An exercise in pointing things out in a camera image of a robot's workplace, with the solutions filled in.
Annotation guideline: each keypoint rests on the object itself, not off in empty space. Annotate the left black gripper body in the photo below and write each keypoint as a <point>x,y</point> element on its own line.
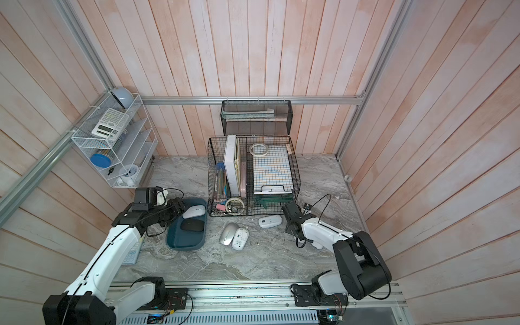
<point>166,213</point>

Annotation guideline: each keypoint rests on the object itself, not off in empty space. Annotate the white flat board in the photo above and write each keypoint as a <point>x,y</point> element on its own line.
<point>229,163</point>

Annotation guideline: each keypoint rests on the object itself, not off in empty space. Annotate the blue lidded jar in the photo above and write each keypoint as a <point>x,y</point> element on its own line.
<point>102,158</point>

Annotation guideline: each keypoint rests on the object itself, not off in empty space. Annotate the checkered notebook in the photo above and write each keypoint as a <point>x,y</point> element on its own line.
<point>272,173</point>

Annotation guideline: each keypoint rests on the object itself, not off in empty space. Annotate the black mesh wall basket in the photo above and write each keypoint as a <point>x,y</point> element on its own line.
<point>256,117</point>

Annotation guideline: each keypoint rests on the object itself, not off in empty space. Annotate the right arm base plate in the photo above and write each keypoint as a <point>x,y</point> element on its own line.
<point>312,296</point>

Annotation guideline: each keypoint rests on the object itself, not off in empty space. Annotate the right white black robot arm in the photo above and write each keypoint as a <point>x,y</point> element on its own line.
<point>361,270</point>

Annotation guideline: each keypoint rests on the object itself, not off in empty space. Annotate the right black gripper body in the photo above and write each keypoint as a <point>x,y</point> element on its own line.
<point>289,227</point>

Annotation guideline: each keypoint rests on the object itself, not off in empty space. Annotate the white wire wall shelf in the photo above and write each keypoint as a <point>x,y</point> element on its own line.
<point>136,145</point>

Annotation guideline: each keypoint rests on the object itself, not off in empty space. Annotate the dark teal storage box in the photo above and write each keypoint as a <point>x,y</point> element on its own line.
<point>188,234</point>

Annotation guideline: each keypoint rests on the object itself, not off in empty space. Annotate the beige tape roll in basket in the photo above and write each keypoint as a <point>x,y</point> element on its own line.
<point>235,205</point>

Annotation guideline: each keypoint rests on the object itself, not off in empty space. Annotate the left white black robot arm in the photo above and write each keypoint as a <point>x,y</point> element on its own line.
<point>84,301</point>

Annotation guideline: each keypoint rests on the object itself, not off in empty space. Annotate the white mouse with label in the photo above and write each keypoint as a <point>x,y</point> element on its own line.
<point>240,239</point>

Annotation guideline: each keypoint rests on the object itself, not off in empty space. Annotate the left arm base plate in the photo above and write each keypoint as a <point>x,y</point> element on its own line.
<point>169,299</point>

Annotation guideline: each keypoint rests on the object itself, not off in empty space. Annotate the white mouse with usb dongle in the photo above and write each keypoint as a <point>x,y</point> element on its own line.
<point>270,221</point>

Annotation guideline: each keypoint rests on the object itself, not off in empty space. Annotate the black wire basket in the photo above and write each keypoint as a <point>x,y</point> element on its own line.
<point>251,175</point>

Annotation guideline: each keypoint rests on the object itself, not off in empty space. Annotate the small desk calculator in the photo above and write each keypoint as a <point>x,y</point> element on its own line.
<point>132,256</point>

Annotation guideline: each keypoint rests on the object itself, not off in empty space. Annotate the silver computer mouse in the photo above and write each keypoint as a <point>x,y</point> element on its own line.
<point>228,234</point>

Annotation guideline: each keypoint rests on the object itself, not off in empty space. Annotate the white calculator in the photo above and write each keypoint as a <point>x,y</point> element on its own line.
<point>111,124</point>

